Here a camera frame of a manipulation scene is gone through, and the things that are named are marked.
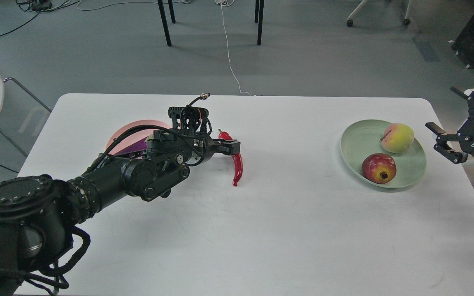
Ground pink plate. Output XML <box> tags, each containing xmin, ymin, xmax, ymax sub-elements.
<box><xmin>106</xmin><ymin>119</ymin><xmax>172</xmax><ymax>159</ymax></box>

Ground black table leg right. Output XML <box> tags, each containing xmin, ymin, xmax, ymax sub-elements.
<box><xmin>254</xmin><ymin>0</ymin><xmax>265</xmax><ymax>46</ymax></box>

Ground black floor cables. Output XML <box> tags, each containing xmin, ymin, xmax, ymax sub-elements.
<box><xmin>0</xmin><ymin>0</ymin><xmax>81</xmax><ymax>44</ymax></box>

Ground green plate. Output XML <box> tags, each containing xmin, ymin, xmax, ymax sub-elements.
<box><xmin>340</xmin><ymin>119</ymin><xmax>427</xmax><ymax>189</ymax></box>

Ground office chair base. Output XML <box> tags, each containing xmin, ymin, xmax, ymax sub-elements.
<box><xmin>345</xmin><ymin>0</ymin><xmax>416</xmax><ymax>28</ymax></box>

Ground yellow-pink peach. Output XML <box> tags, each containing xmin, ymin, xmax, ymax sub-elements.
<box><xmin>380</xmin><ymin>123</ymin><xmax>415</xmax><ymax>154</ymax></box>

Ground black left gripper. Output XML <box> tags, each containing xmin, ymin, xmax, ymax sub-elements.
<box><xmin>192</xmin><ymin>137</ymin><xmax>241</xmax><ymax>164</ymax></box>

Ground black table leg left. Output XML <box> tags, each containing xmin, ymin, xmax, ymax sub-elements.
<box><xmin>157</xmin><ymin>0</ymin><xmax>176</xmax><ymax>47</ymax></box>

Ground black table leg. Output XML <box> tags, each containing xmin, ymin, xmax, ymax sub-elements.
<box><xmin>157</xmin><ymin>0</ymin><xmax>176</xmax><ymax>47</ymax></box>
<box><xmin>254</xmin><ymin>0</ymin><xmax>265</xmax><ymax>46</ymax></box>

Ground white floor cable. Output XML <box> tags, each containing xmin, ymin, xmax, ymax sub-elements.
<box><xmin>215</xmin><ymin>0</ymin><xmax>256</xmax><ymax>96</ymax></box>

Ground red chili pepper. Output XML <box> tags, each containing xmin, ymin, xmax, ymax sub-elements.
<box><xmin>218</xmin><ymin>129</ymin><xmax>243</xmax><ymax>187</ymax></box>

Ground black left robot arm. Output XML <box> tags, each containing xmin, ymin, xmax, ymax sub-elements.
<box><xmin>0</xmin><ymin>93</ymin><xmax>240</xmax><ymax>296</ymax></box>

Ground purple eggplant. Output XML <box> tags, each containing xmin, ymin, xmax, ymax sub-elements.
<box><xmin>113</xmin><ymin>137</ymin><xmax>147</xmax><ymax>156</ymax></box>

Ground red pomegranate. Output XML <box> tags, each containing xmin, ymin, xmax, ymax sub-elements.
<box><xmin>362</xmin><ymin>153</ymin><xmax>397</xmax><ymax>184</ymax></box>

